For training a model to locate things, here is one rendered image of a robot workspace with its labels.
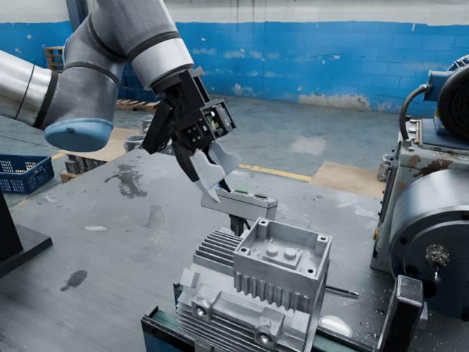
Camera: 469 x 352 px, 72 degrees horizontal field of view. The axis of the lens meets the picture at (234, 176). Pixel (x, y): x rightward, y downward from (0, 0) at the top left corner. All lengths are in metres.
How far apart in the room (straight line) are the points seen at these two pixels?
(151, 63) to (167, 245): 0.66
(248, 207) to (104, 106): 0.37
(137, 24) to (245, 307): 0.44
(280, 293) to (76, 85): 0.42
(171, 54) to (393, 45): 5.42
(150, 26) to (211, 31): 6.18
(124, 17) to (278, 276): 0.42
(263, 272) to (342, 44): 5.55
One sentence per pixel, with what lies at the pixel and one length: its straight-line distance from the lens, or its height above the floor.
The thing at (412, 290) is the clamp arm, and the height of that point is 1.25.
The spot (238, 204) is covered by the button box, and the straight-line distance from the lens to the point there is 0.73.
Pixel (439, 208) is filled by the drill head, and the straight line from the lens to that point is 0.66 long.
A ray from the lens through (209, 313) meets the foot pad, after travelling 0.50.
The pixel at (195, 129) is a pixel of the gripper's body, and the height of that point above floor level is 1.28.
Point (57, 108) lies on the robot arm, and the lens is 0.53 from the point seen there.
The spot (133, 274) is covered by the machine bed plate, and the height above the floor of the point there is 0.80.
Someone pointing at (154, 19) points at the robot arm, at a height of 1.44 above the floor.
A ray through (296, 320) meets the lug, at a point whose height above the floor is 1.08.
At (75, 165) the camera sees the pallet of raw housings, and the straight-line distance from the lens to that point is 3.24.
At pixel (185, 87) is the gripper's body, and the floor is 1.35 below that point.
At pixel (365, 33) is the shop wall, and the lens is 5.85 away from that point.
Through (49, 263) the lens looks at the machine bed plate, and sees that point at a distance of 1.11.
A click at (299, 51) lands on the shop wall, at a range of 6.05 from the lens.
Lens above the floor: 1.44
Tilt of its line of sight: 27 degrees down
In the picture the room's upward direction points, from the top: straight up
